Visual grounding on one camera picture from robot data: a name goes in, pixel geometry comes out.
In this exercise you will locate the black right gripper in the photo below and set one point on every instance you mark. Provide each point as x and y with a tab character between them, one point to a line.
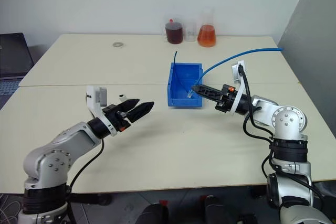
225	100

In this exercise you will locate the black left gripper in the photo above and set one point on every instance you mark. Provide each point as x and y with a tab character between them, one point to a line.
116	119

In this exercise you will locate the white translucent coupler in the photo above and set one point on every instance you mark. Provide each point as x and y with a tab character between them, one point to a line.
190	93

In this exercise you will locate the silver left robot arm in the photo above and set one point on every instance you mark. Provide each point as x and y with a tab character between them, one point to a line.
65	142

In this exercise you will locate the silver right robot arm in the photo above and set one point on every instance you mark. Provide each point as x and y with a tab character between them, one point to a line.
287	121

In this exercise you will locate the blue plastic bin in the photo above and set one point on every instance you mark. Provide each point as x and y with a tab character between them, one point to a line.
183	100

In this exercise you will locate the flask with orange liquid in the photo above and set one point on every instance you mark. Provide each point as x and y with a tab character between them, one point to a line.
207	36

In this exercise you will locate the clear empty beaker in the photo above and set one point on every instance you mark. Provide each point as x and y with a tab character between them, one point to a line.
190	33

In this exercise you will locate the beaker with dark red liquid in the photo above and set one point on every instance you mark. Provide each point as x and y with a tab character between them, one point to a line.
174	33

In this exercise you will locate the dark laptop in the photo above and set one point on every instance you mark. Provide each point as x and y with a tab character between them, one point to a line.
13	53

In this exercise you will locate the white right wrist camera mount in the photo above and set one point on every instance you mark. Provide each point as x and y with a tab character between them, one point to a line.
237	70

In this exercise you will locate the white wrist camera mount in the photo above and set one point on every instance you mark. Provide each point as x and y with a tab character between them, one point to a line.
237	70
92	98

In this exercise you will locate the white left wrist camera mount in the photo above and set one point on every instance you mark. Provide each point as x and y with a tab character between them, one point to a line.
92	98

